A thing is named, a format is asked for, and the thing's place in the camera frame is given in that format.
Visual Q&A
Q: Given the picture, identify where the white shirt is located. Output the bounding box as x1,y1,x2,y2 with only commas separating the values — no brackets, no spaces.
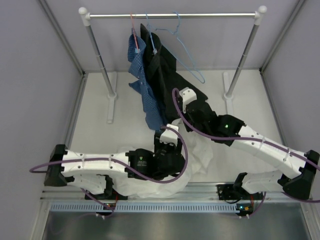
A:
113,118,214,198

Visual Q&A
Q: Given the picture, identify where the light blue wire hanger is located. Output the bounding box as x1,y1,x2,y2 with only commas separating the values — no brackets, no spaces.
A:
149,11,206,84

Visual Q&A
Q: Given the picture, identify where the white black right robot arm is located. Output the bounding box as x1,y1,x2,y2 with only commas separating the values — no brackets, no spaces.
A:
181,99,320,202

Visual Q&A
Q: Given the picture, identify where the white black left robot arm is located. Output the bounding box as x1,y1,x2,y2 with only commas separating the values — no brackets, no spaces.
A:
44,131,187,200

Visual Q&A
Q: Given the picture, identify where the dark striped shirt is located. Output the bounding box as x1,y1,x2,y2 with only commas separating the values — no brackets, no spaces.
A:
140,24,208,124

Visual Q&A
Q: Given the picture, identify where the light blue hanger under dark shirt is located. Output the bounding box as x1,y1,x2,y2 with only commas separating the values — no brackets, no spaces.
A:
145,12,158,56

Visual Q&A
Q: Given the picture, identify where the blue checkered shirt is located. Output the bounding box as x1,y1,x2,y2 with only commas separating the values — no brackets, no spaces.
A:
127,34,164,131

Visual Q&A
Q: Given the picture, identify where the white clothes rack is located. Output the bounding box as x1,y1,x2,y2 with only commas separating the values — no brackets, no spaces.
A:
78,5,268,124

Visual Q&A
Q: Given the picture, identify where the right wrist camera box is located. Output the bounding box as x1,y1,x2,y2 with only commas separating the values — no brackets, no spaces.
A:
179,87,197,113

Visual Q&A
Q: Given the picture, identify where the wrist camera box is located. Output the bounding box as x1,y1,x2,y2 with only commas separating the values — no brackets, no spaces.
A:
179,87,197,113
159,124,179,146

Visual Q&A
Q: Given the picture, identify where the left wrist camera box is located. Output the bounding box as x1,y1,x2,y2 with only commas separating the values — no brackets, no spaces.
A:
159,124,179,146

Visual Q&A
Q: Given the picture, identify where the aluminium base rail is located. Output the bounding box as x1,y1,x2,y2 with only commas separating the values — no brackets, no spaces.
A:
41,181,313,201

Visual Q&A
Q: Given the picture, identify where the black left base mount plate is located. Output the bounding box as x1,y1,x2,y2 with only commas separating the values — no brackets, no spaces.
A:
113,192,128,201

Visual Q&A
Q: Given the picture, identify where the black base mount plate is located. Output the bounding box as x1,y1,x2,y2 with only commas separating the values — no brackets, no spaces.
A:
113,192,128,201
216,184,239,201

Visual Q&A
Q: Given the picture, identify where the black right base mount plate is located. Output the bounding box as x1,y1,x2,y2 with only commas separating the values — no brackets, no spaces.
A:
216,184,239,201

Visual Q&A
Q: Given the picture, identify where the white slotted cable duct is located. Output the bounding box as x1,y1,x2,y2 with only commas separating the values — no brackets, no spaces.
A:
50,202,251,214

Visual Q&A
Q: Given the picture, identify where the grey aluminium frame profile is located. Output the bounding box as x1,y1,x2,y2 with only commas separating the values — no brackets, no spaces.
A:
36,0,87,147

